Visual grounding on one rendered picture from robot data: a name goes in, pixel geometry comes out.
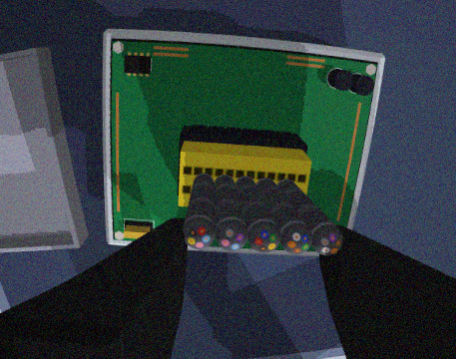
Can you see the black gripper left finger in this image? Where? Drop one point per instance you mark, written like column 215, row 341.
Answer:
column 128, row 306

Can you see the grey tray floor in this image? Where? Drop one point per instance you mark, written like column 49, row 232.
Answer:
column 30, row 200

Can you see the green circuit board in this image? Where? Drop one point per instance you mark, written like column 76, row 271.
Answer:
column 231, row 88

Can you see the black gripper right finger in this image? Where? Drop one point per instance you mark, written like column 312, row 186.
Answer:
column 386, row 305

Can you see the yellow power plug with cables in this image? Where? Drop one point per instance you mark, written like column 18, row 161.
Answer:
column 241, row 193

